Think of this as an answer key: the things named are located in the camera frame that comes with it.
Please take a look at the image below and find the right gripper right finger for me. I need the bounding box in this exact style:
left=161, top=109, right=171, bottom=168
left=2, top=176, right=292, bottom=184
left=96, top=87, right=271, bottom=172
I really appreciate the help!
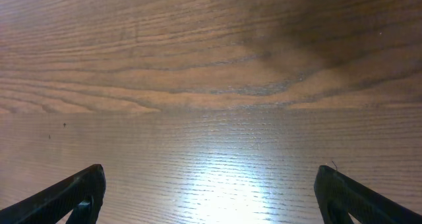
left=314, top=165, right=421, bottom=224

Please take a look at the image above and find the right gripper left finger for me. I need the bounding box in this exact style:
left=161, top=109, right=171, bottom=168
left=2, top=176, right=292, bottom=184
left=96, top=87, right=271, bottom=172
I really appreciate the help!
left=1, top=164, right=106, bottom=224

